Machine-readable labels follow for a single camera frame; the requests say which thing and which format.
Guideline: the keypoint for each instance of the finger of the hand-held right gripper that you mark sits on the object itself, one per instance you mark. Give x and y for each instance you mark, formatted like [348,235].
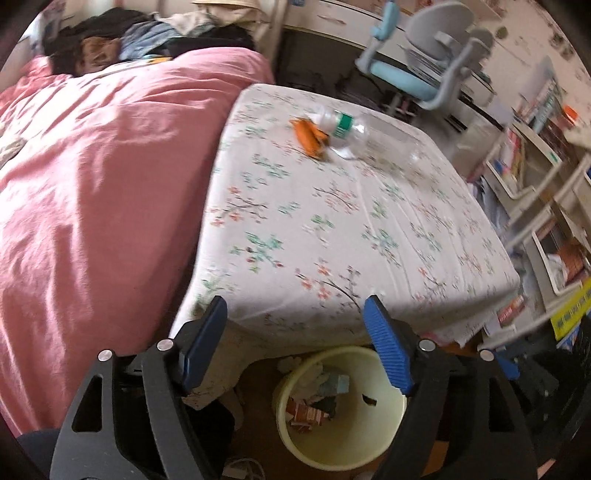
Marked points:
[508,369]

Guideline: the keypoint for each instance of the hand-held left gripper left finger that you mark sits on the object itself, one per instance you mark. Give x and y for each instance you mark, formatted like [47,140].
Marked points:
[203,346]

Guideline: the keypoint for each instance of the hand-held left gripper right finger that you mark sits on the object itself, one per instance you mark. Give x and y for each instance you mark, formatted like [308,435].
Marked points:
[388,346]

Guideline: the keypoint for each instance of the pale yellow waste bin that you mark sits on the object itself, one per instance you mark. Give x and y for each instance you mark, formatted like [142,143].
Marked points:
[351,443]

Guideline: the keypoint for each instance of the white tissue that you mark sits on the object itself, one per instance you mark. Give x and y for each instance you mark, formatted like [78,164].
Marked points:
[341,152]

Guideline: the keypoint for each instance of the clear plastic bottle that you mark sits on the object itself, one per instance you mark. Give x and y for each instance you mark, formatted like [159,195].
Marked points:
[369,134]

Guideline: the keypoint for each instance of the stack of thin books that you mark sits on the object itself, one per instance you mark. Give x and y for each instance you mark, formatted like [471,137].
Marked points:
[510,311]

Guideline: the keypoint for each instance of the teal carton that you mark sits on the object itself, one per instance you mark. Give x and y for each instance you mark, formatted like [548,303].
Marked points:
[337,383]

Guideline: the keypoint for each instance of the crumpled white paper wad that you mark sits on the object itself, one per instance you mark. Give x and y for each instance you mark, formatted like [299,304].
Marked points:
[307,381]

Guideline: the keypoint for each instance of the red and white wrapper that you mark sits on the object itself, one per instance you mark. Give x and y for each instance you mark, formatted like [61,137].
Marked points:
[307,415]

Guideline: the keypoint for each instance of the box of coloured pencils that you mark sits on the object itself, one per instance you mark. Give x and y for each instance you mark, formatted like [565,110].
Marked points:
[572,263]

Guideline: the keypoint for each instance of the floral tablecloth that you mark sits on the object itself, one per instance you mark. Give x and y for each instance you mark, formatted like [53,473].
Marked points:
[300,207]

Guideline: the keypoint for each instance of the pile of loose papers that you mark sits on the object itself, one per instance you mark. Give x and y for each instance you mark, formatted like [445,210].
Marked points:
[489,203]

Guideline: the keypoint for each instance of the white shelf cart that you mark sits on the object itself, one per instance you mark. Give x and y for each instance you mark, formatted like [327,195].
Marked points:
[521,194]

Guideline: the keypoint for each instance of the pink duvet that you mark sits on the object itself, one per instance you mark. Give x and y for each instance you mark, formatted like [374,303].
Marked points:
[92,207]

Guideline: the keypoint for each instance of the row of colourful books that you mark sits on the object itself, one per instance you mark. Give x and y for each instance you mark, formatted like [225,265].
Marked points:
[510,157]

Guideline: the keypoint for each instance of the grey and blue office chair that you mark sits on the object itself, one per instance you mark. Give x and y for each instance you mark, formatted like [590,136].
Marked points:
[401,76]

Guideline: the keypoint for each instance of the white crumpled cloth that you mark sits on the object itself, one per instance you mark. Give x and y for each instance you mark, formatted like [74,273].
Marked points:
[9,150]

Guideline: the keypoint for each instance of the yellow edged book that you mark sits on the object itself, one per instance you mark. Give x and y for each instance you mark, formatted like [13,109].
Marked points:
[159,58]

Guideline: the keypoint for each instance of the pile of dark clothes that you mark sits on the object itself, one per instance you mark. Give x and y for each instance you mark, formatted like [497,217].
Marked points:
[138,32]

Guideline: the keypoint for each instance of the white desk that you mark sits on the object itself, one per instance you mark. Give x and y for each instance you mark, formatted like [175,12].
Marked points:
[323,18]

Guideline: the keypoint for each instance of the beige cloth bag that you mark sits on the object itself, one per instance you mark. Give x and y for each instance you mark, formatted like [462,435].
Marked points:
[226,9]

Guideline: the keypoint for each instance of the white bed frame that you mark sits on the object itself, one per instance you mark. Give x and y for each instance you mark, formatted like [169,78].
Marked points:
[272,39]

